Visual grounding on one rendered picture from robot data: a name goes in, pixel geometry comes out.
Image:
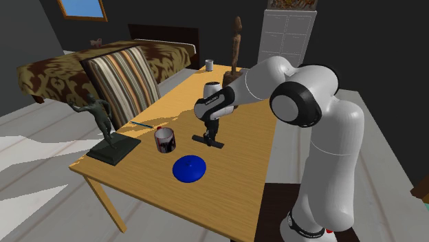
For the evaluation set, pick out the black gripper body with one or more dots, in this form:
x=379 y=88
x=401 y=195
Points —
x=211 y=125

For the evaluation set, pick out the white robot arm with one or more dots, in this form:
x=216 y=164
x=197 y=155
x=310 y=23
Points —
x=335 y=140

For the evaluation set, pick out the black flat bar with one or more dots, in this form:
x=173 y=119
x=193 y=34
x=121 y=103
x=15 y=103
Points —
x=197 y=137

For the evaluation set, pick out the light wooden table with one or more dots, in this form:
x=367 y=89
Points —
x=234 y=157

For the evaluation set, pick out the blue round disc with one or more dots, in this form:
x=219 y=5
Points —
x=189 y=169

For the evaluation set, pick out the white mug with dark print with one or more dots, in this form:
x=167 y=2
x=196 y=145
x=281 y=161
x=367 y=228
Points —
x=165 y=140

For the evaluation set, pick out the small white cup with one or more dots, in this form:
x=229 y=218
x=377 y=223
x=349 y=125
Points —
x=209 y=65

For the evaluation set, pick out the blue pen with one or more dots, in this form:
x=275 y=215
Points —
x=141 y=124

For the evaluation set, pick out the tall brown wooden figure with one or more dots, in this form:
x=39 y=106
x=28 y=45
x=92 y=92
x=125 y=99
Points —
x=236 y=43

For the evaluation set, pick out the striped upholstered chair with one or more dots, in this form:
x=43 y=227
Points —
x=124 y=83

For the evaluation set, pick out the dark bronze man statue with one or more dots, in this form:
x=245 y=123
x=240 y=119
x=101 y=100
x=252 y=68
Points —
x=112 y=150

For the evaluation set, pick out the dark robot stand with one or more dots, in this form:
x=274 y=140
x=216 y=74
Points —
x=274 y=214

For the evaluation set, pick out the white panelled cabinet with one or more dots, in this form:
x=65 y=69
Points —
x=285 y=37

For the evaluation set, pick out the small pink object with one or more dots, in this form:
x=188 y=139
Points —
x=96 y=42

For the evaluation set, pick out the bed with brown patterned cover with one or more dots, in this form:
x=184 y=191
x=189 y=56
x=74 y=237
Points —
x=53 y=73

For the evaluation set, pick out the wood framed window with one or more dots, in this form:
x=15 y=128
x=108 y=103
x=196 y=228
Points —
x=83 y=8

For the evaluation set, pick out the wall picture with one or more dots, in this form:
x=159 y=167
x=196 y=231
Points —
x=291 y=4

